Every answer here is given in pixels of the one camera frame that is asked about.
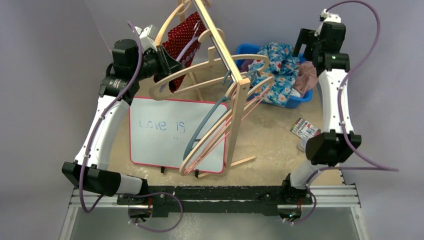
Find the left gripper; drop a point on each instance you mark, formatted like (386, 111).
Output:
(169, 64)

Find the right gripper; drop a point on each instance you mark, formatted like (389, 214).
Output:
(301, 45)

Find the blue floral garment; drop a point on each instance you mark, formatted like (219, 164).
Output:
(283, 67)

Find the pink garment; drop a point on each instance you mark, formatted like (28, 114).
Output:
(306, 79)

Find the plain wooden hanger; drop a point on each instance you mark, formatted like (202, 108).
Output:
(198, 148)

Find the pink wire hanger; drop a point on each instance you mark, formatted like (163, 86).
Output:
(238, 110)

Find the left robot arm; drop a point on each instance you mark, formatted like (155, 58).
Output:
(89, 170)

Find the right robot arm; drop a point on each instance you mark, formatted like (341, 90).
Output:
(331, 147)

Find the empty wooden hanger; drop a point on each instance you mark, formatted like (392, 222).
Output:
(182, 7)

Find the red polka dot dress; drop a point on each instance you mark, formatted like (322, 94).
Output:
(182, 43)

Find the marker pack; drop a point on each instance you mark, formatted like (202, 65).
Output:
(303, 128)

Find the clear plastic cup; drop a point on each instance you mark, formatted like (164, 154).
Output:
(302, 144)

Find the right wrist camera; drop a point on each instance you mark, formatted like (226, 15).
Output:
(325, 17)

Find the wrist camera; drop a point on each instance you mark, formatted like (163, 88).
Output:
(147, 36)
(325, 17)

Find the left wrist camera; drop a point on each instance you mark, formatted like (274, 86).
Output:
(147, 36)

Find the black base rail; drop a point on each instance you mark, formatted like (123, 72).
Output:
(268, 200)

